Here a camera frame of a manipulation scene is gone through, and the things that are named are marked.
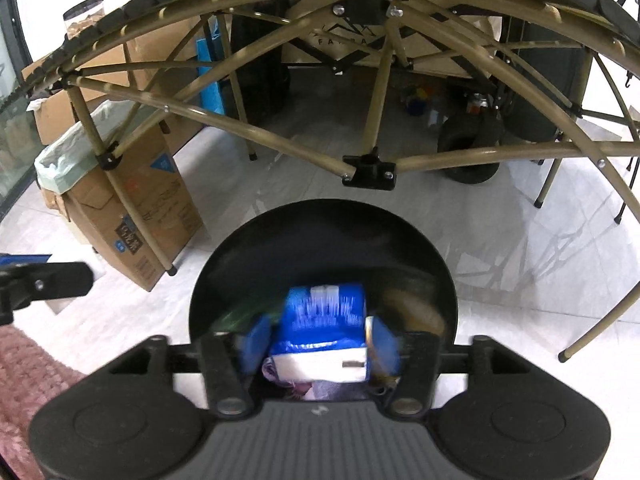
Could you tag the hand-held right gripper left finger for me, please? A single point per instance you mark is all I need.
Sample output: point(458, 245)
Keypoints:
point(256, 345)

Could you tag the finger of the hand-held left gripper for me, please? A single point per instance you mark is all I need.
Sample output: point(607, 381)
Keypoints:
point(25, 258)
point(50, 282)

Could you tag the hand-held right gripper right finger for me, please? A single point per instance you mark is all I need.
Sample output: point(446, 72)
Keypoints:
point(385, 350)

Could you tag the pink satin cloth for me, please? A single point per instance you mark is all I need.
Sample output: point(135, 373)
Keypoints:
point(300, 391)

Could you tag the blue tissue pack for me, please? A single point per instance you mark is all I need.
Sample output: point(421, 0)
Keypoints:
point(320, 330)

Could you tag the black round bin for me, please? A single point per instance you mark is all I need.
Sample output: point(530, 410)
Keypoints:
point(325, 240)

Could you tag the pink fluffy garment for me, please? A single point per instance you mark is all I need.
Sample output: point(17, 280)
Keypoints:
point(30, 385)

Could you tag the light green liner bag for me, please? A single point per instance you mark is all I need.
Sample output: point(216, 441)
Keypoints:
point(65, 160)

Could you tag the tall cardboard box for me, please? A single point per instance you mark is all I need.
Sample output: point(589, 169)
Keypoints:
point(150, 195)

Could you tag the beige slatted folding table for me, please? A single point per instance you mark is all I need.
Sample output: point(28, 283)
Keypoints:
point(370, 166)

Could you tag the clear snack jar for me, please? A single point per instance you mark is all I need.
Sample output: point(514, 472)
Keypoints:
point(82, 20)

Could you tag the large open cardboard box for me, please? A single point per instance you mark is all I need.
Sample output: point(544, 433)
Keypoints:
point(165, 50)

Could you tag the blue box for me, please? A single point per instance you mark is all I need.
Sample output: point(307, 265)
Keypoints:
point(212, 85)

